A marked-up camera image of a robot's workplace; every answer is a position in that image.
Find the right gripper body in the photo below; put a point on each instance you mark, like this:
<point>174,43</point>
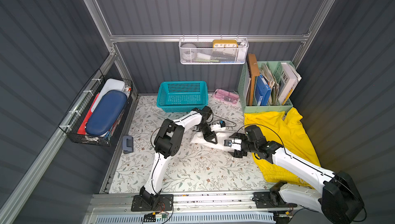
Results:
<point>242,145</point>

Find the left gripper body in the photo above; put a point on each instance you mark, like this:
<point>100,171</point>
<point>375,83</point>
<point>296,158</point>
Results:
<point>208,132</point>

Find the white shorts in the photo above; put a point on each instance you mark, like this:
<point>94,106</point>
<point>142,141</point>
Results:
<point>221,141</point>

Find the yellow garment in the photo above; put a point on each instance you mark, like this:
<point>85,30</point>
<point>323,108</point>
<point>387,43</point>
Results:
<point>287,129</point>

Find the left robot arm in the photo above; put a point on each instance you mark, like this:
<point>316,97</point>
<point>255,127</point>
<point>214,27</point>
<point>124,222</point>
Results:
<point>167,144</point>

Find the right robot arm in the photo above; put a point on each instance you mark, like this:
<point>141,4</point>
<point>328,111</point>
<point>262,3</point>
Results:
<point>335,195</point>

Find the tape roll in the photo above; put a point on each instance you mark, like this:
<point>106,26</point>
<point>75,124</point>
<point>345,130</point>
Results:
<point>188,52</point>

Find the floral table mat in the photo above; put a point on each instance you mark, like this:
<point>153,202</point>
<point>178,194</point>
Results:
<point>195,167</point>

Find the teal plastic basket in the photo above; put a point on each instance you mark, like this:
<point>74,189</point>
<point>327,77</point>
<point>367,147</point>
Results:
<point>182,96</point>

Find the pink plastic box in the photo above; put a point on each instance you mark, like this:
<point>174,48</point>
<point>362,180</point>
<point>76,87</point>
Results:
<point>226,96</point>

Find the blue folder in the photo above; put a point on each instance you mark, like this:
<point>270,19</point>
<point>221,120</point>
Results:
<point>262,91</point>

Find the green file organizer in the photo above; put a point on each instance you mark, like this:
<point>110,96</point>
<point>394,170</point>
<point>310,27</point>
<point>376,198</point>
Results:
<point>271,72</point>

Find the brown board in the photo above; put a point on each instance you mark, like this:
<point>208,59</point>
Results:
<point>254,73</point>

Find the grey hole punch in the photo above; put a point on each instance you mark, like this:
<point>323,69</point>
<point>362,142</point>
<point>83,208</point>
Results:
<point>127,144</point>

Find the white book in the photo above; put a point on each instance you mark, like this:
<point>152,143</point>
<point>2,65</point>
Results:
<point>289,79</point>

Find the yellow clock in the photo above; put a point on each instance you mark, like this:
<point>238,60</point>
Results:
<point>225,44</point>

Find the blue oval case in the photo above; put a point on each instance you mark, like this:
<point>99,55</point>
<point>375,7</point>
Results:
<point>106,113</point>

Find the white flat box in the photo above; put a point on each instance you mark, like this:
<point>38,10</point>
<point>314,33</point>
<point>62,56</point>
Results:
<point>110,84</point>

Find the red folder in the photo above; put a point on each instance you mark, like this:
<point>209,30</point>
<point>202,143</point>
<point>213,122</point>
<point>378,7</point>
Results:
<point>81,129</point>

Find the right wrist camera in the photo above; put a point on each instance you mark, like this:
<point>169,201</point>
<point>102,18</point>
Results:
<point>233,144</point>

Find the white wire wall basket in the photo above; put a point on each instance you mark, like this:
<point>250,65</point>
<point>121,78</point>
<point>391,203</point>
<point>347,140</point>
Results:
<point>206,54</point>

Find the black wire side basket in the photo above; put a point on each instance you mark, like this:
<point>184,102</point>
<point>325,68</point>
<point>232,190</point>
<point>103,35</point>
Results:
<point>75,116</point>

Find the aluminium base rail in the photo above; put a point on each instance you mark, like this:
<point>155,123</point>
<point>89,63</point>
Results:
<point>250,206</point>

